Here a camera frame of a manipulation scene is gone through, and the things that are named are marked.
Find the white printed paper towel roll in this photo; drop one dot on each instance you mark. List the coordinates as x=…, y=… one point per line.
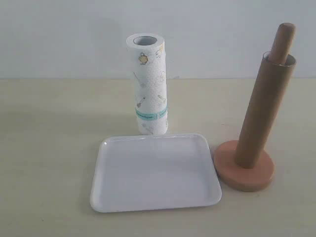
x=147, y=60

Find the brown cardboard tube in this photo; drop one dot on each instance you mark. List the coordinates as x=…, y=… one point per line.
x=266, y=97

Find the wooden paper towel holder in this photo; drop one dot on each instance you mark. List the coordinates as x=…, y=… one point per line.
x=260, y=176

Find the white rectangular plastic tray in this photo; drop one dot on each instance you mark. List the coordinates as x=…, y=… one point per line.
x=153, y=172

